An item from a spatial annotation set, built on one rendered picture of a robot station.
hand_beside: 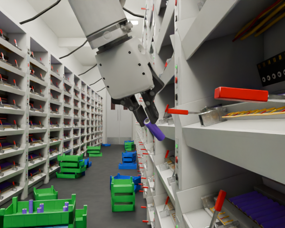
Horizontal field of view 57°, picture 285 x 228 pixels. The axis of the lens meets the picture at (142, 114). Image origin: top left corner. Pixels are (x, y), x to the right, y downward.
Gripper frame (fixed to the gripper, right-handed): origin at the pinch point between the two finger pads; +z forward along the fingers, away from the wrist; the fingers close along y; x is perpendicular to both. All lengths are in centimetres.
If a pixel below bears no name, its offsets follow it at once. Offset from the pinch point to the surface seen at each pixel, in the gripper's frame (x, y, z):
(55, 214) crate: -18, 71, 40
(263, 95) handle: 27.0, -23.6, -8.5
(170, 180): -20.6, 13.3, 32.2
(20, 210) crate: -22, 99, 38
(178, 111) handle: 5.9, -9.1, -0.9
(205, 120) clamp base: 5.3, -12.6, 2.1
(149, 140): -115, 69, 62
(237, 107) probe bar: 6.2, -18.5, 0.9
